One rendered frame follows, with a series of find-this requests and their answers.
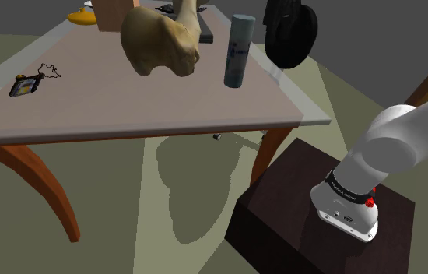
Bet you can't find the beige bone-shaped sculpture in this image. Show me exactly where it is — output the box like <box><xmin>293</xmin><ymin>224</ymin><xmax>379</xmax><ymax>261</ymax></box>
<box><xmin>120</xmin><ymin>0</ymin><xmax>202</xmax><ymax>78</ymax></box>

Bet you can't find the brown wooden box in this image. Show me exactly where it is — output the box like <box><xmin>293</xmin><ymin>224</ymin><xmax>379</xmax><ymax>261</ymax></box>
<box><xmin>91</xmin><ymin>0</ymin><xmax>141</xmax><ymax>33</ymax></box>

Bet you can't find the pale blue cylindrical bottle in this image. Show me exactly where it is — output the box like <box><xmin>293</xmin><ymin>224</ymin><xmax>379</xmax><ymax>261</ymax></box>
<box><xmin>223</xmin><ymin>14</ymin><xmax>257</xmax><ymax>89</ymax></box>

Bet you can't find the black flat slab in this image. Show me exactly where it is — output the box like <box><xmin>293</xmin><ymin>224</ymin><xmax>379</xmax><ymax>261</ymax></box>
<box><xmin>198</xmin><ymin>18</ymin><xmax>215</xmax><ymax>44</ymax></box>

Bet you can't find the yellow squat vessel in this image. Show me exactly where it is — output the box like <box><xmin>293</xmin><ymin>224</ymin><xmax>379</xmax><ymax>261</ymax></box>
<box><xmin>66</xmin><ymin>8</ymin><xmax>98</xmax><ymax>26</ymax></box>

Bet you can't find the wooden table with curved legs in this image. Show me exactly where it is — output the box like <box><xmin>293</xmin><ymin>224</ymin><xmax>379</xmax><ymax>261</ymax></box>
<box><xmin>0</xmin><ymin>0</ymin><xmax>332</xmax><ymax>244</ymax></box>

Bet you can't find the dark robot stand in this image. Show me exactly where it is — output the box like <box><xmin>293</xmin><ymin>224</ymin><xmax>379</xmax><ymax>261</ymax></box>
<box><xmin>224</xmin><ymin>137</ymin><xmax>416</xmax><ymax>274</ymax></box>

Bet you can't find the small black yellow device with cord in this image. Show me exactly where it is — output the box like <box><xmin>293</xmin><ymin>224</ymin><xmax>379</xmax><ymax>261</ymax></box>
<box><xmin>8</xmin><ymin>63</ymin><xmax>62</xmax><ymax>98</ymax></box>

